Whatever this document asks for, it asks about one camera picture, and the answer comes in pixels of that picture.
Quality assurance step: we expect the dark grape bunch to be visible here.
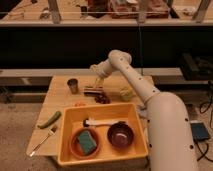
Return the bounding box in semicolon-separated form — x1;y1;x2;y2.
95;94;110;104

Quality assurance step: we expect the blue box on floor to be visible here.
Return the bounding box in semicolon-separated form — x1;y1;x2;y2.
191;123;211;141

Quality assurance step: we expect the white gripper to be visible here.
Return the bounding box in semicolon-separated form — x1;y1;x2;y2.
90;62;108;87

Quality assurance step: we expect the wooden table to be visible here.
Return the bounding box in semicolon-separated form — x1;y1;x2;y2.
27;75;142;160

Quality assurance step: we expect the blue grey cloth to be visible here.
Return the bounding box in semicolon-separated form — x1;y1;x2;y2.
137;105;147;118

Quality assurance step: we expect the yellow plastic tub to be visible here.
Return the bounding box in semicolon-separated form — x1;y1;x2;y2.
58;103;148;166

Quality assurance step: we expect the green cucumber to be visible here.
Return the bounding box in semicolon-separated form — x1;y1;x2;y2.
37;111;61;129

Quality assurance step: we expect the green sponge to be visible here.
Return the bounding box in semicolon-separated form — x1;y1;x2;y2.
77;130;97;155

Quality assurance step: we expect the dark purple bowl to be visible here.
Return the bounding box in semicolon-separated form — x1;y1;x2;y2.
107;122;134;149

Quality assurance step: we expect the small orange item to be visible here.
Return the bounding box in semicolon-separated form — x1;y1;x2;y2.
74;102;86;107

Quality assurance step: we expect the white handled dish brush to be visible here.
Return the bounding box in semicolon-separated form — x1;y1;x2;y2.
83;119;126;127

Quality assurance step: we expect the orange bowl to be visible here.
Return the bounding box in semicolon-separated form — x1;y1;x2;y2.
69;128;101;160

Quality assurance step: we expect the yellow green round fruit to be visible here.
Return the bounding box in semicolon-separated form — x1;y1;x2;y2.
120;87;134;102

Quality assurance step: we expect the metal cup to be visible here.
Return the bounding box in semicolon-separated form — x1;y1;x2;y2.
67;78;79;94

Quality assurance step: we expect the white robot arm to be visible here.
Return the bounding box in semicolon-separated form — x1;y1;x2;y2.
90;50;199;171

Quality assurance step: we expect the black floor cable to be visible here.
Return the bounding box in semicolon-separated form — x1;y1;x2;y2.
194;99;213;163

